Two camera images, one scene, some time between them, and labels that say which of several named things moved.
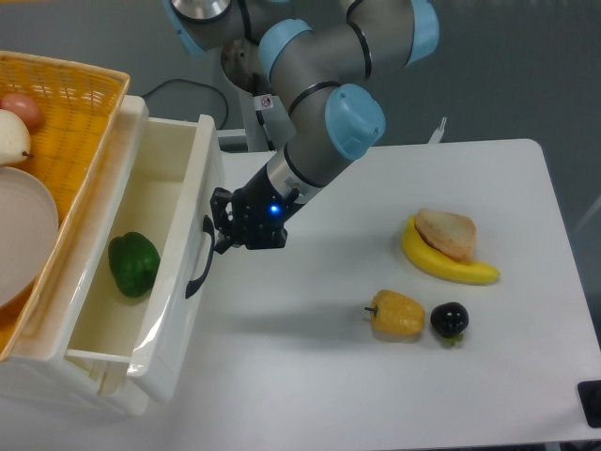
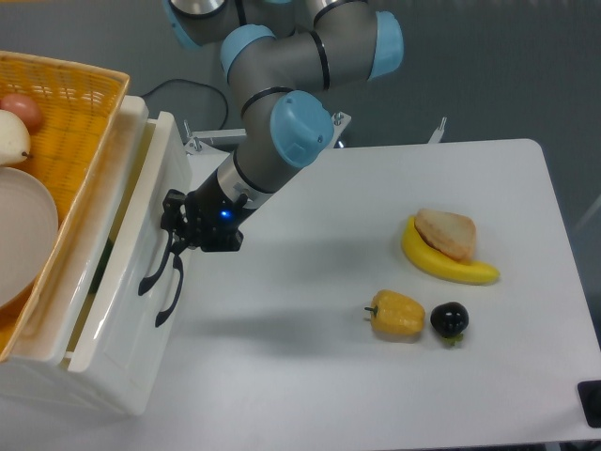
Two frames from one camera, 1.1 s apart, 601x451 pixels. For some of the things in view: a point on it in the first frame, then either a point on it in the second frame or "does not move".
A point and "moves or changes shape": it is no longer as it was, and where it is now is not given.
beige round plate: [29, 233] does not move
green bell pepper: [134, 260] → [101, 267]
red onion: [23, 106] does not move
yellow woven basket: [80, 104] does not move
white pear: [14, 138] does not move
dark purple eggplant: [450, 320] does not move
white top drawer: [153, 238] moves or changes shape
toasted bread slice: [453, 234] does not move
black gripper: [258, 213] → [212, 221]
